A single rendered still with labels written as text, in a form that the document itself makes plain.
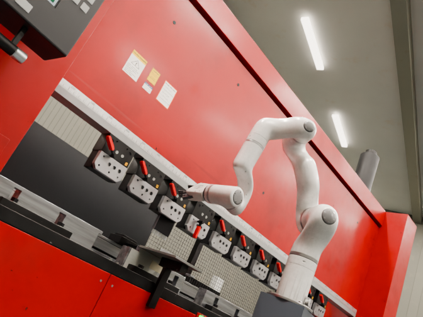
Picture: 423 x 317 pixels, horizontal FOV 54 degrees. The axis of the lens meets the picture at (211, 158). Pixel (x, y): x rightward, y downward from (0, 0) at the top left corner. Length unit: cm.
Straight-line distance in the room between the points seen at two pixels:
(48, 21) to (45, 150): 122
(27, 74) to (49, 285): 74
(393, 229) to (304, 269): 227
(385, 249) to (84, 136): 361
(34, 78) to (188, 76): 87
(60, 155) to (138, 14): 84
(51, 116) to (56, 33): 395
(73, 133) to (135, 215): 285
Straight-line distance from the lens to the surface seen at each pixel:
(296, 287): 172
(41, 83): 147
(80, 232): 179
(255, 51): 248
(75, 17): 119
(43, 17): 114
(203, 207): 216
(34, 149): 225
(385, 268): 382
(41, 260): 161
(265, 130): 182
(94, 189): 240
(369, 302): 377
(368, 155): 397
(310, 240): 175
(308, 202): 187
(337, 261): 337
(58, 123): 514
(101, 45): 184
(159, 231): 204
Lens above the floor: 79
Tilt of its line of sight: 21 degrees up
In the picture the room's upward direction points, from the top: 25 degrees clockwise
